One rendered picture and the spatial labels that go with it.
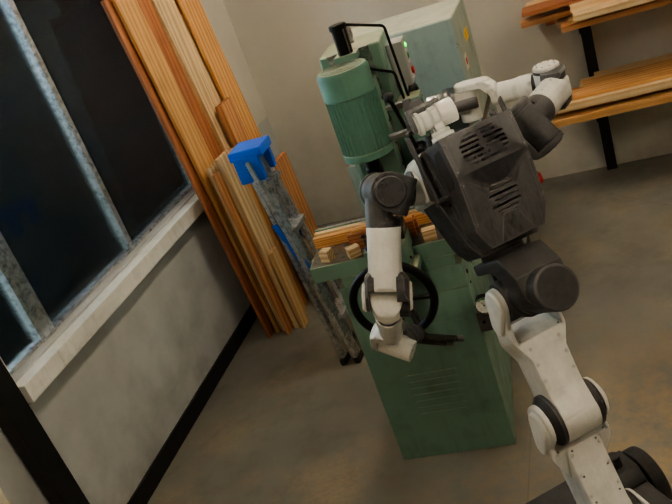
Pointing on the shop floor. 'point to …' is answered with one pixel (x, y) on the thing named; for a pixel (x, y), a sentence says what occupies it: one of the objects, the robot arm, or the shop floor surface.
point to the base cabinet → (446, 380)
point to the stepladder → (249, 161)
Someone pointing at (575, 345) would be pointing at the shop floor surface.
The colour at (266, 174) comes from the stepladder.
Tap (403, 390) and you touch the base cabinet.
